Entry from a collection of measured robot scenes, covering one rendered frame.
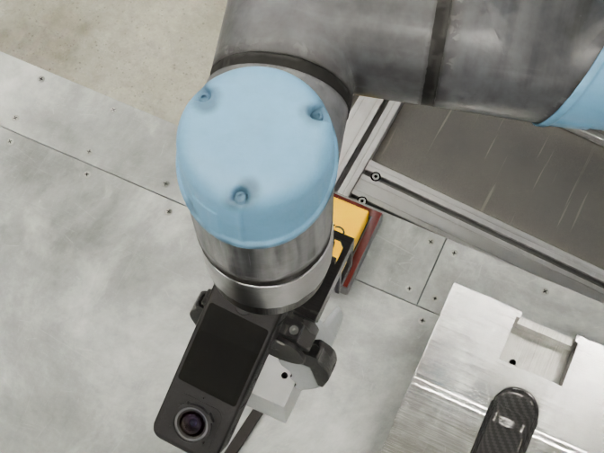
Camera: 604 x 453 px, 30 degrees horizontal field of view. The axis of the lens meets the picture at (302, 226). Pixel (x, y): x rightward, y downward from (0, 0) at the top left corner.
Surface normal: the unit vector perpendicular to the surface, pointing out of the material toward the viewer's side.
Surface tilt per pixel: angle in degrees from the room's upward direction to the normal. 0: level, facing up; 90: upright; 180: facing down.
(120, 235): 0
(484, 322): 0
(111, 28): 0
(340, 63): 54
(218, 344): 31
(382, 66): 64
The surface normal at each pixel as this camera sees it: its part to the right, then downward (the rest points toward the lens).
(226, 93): 0.00, -0.37
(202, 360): -0.21, 0.11
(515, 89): -0.17, 0.67
